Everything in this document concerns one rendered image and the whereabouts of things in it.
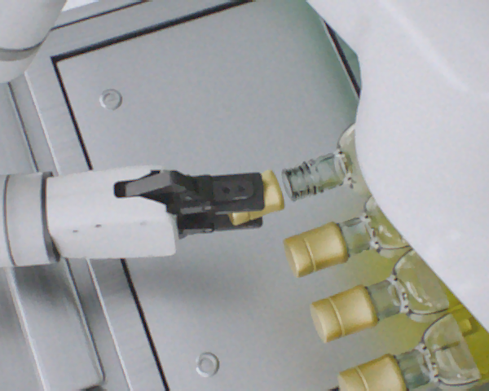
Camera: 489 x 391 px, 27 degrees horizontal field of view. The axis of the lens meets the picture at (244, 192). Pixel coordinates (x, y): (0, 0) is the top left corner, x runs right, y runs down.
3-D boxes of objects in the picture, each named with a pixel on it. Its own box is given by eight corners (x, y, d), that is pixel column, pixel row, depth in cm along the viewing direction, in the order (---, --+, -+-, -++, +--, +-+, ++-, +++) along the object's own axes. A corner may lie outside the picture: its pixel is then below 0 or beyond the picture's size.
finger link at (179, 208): (129, 219, 80) (187, 226, 83) (158, 199, 77) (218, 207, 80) (127, 186, 81) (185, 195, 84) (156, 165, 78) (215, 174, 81)
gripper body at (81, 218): (48, 279, 86) (181, 269, 86) (27, 243, 76) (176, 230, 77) (46, 197, 88) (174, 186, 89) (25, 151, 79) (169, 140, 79)
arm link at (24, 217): (26, 282, 86) (59, 278, 86) (5, 250, 77) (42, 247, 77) (24, 199, 88) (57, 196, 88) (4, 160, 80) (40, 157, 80)
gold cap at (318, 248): (329, 228, 85) (280, 245, 84) (333, 215, 82) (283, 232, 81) (345, 266, 84) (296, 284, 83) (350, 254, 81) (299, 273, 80)
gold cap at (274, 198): (268, 178, 86) (219, 195, 85) (270, 162, 83) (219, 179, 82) (284, 215, 85) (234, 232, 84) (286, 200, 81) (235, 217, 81)
